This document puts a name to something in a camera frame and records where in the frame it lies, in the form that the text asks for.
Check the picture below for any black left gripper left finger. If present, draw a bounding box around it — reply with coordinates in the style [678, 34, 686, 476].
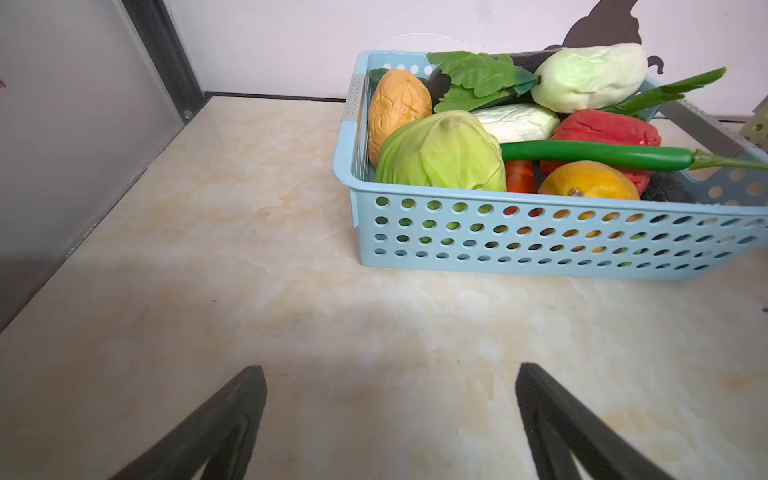
[113, 366, 267, 479]

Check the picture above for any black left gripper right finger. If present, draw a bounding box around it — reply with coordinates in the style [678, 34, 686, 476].
[515, 363, 670, 479]

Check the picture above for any green cabbage head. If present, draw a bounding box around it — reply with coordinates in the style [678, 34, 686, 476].
[374, 111, 507, 192]

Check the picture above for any orange-brown wrinkled potato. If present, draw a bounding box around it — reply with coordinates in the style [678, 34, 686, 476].
[367, 70, 432, 168]

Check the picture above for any light blue perforated basket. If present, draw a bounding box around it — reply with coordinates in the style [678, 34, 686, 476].
[332, 51, 767, 281]

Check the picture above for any yellow-orange round fruit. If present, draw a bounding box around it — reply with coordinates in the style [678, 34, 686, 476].
[538, 161, 640, 201]

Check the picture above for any long green chili pepper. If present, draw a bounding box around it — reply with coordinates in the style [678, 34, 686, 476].
[500, 140, 767, 171]

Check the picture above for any red bell pepper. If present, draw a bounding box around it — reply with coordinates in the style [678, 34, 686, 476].
[539, 109, 662, 196]

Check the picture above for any white-green small cabbage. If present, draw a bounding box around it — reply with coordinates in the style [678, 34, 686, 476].
[473, 104, 560, 144]

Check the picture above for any pale green napa cabbage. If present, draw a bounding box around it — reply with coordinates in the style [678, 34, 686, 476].
[531, 43, 648, 114]

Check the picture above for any green leafy lettuce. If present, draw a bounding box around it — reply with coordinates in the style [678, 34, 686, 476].
[427, 51, 539, 113]

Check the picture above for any light green perforated basket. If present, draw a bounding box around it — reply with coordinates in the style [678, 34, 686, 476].
[739, 96, 768, 152]

